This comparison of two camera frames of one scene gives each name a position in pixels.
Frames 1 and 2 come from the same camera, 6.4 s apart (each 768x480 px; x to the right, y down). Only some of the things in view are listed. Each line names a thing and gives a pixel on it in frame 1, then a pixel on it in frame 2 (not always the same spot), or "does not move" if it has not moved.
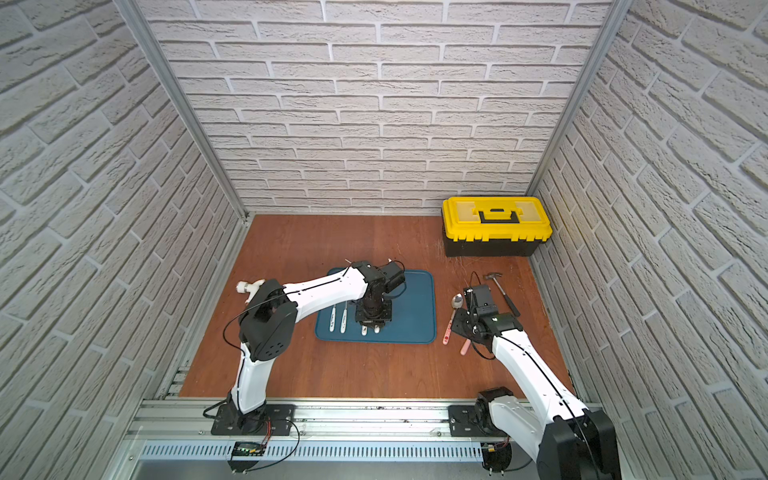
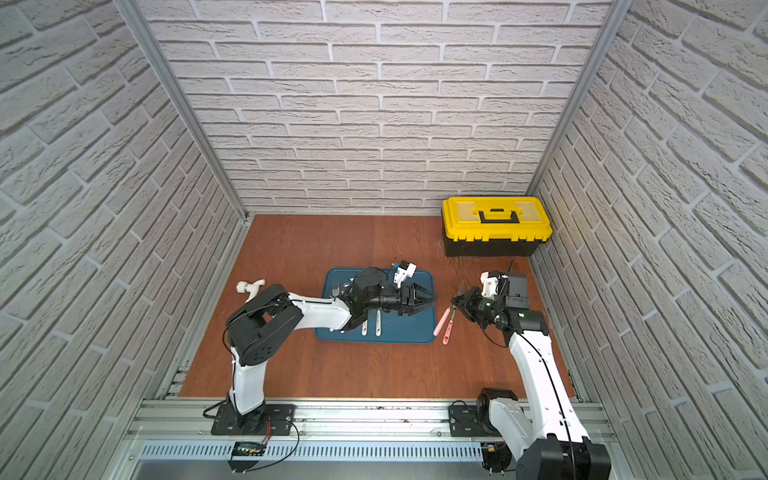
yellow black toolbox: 494,226 does not move
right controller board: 496,457 does not move
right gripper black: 457,324 -> 467,302
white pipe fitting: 247,287 does not move
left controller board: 242,456 does not move
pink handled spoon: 457,301 -> 441,322
